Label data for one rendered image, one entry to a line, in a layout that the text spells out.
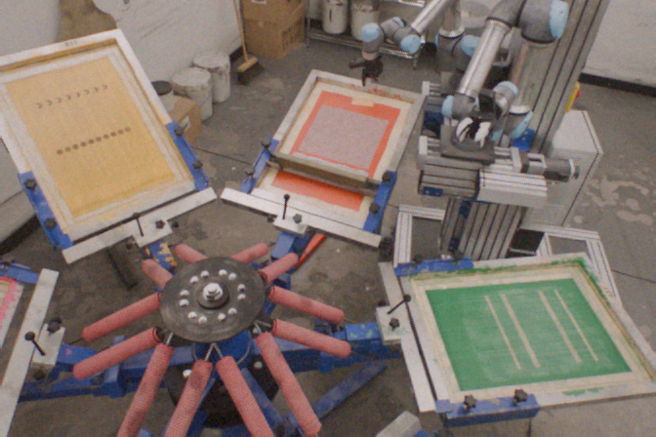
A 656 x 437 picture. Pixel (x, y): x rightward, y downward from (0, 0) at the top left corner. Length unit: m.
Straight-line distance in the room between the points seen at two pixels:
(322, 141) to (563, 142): 1.07
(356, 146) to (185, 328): 1.20
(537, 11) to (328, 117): 1.03
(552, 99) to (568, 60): 0.17
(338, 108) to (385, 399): 1.50
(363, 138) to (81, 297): 1.96
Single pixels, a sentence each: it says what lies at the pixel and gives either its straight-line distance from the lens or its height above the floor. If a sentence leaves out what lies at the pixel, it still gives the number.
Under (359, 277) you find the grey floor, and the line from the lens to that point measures 3.23.
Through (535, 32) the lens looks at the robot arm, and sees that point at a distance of 1.92.
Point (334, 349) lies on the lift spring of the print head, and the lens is 1.67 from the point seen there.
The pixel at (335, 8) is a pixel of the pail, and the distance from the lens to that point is 5.54.
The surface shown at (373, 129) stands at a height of 1.18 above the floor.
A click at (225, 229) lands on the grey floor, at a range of 3.52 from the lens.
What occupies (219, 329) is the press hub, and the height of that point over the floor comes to 1.31.
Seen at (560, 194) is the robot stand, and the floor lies 0.97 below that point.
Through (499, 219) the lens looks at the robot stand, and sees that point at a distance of 2.73.
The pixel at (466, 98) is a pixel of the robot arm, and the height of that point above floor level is 1.61.
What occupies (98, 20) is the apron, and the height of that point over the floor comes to 1.08.
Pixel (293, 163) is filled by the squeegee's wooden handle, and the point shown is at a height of 1.17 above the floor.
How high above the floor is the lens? 2.52
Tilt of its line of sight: 41 degrees down
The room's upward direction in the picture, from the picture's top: 3 degrees clockwise
